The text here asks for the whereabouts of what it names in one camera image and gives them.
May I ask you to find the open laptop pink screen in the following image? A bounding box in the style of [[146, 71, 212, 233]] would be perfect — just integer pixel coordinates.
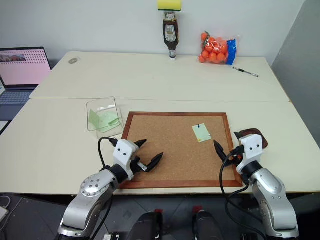
[[0, 46, 53, 121]]

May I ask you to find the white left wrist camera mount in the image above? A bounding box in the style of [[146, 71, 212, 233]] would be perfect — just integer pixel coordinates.
[[112, 139, 140, 181]]

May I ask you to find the wood-framed cork board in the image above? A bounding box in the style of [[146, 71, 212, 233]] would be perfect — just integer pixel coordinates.
[[116, 111, 244, 190]]

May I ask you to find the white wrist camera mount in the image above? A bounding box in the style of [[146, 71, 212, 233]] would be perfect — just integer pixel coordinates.
[[112, 139, 140, 181], [235, 133, 266, 174]]

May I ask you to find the dark rounded shape red tab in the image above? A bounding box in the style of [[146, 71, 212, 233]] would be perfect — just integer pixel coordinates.
[[129, 208, 165, 240], [191, 205, 225, 240]]

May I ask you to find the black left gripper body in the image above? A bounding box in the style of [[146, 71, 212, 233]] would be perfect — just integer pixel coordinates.
[[129, 155, 148, 176]]

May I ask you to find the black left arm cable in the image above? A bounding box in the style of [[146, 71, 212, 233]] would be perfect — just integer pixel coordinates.
[[97, 136, 119, 172]]

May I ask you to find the bag of orange balls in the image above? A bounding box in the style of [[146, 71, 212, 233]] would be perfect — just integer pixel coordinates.
[[198, 30, 242, 66]]

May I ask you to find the black silver pen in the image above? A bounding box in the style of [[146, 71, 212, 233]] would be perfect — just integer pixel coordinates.
[[232, 66, 260, 78]]

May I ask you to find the light green paper sheet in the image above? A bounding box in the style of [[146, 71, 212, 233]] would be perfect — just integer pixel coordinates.
[[96, 111, 121, 133]]

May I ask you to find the brown wooden dish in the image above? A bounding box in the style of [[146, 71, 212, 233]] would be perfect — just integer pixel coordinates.
[[237, 127, 269, 151]]

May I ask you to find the brown sauce squeeze bottle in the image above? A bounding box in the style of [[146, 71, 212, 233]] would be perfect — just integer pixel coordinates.
[[162, 10, 182, 61]]

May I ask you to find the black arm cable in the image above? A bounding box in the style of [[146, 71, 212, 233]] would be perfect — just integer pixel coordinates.
[[219, 145, 266, 240], [97, 136, 119, 172]]

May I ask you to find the clear plastic container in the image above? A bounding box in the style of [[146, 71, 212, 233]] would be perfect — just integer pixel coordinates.
[[86, 96, 125, 140]]

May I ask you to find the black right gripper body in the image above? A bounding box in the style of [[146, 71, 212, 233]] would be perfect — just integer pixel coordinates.
[[225, 152, 243, 165]]

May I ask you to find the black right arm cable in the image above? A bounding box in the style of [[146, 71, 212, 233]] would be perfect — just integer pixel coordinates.
[[219, 145, 266, 240]]

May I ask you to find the pale green sticky note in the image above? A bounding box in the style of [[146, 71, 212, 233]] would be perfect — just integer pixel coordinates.
[[191, 122, 213, 144]]

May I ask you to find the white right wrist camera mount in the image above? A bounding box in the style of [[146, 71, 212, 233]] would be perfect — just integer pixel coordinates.
[[235, 133, 266, 174]]

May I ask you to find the yellow green sponge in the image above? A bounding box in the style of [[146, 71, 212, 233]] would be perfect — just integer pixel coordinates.
[[156, 0, 183, 13]]

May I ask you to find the white cable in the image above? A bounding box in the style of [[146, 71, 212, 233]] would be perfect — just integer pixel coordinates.
[[0, 194, 11, 210]]

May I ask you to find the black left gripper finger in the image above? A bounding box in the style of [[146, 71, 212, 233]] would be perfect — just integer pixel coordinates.
[[132, 139, 148, 149], [145, 151, 165, 174]]

